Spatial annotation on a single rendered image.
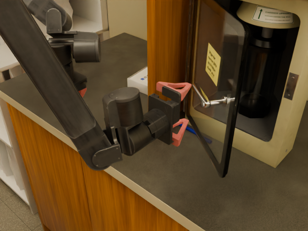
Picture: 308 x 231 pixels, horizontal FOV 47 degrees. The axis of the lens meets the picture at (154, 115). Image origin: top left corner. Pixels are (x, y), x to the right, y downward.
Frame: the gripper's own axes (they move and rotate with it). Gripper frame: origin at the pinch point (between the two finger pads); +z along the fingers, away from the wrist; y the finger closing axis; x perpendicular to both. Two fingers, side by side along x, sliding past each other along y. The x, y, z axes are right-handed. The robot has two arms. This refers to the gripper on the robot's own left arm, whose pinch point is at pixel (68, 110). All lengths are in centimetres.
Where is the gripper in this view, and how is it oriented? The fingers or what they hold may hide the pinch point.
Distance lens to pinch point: 97.8
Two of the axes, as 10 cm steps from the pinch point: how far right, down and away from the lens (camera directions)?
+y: 6.7, -4.3, 6.1
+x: -7.4, -3.8, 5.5
